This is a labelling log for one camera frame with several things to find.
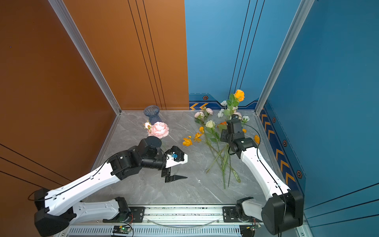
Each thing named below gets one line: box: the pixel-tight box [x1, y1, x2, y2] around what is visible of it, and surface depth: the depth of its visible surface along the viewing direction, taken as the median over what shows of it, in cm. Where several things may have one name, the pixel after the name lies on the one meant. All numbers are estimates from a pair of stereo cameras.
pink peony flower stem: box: [143, 121, 170, 151], surface depth 63 cm
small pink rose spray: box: [194, 106, 214, 124], surface depth 115 cm
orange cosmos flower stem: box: [182, 126, 205, 147], surface depth 104 cm
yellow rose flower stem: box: [224, 89, 246, 119], surface depth 89 cm
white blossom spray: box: [217, 100, 228, 119], surface depth 118 cm
